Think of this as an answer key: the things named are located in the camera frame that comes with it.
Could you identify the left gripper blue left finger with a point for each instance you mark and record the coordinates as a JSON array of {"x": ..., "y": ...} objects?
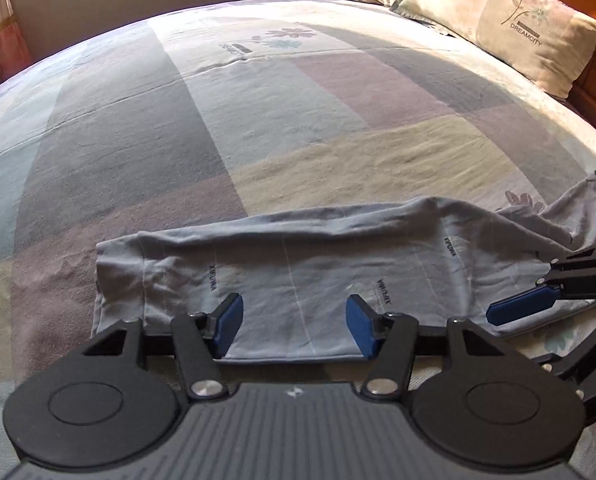
[{"x": 199, "y": 340}]

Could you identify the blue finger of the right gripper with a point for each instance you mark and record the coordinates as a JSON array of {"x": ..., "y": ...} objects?
[{"x": 535, "y": 300}]

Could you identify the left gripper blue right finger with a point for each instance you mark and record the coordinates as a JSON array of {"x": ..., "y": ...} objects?
[{"x": 388, "y": 340}]

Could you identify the grey pyjama trousers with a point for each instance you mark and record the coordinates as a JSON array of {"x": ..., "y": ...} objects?
[{"x": 431, "y": 257}]

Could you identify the beige pillow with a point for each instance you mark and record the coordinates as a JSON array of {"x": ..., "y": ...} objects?
[{"x": 522, "y": 33}]

